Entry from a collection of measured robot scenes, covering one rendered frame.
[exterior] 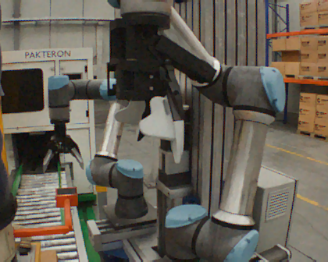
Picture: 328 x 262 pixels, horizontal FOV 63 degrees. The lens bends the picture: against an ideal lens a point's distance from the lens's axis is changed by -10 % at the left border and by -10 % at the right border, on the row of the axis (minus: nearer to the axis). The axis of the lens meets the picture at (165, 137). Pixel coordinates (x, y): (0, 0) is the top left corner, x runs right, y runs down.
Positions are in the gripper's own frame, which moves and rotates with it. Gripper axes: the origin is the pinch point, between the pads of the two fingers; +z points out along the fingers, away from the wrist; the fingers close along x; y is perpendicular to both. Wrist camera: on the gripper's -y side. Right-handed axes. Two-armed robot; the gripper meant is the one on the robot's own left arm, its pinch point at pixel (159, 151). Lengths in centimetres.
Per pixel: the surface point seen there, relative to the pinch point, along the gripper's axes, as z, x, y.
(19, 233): 33, -43, 28
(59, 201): 34, -64, 13
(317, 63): -55, -463, -672
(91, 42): -122, -956, -178
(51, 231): 33, -41, 18
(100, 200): 65, -128, -16
